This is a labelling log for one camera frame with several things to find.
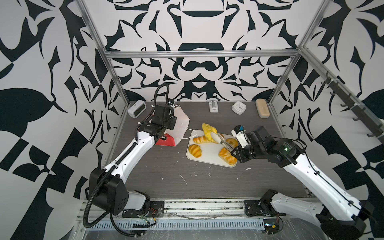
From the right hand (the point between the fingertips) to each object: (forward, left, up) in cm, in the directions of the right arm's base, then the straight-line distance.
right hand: (233, 151), depth 69 cm
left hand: (+22, +31, +3) cm, 38 cm away
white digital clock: (+41, +58, -14) cm, 72 cm away
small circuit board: (-27, -18, -24) cm, 40 cm away
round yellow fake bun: (+10, +18, -18) cm, 27 cm away
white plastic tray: (+13, +14, -21) cm, 28 cm away
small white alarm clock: (+46, -16, -21) cm, 53 cm away
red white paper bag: (+15, +29, -11) cm, 35 cm away
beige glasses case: (+44, -33, -20) cm, 59 cm away
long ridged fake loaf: (+18, +13, -20) cm, 30 cm away
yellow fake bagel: (+6, -1, -2) cm, 6 cm away
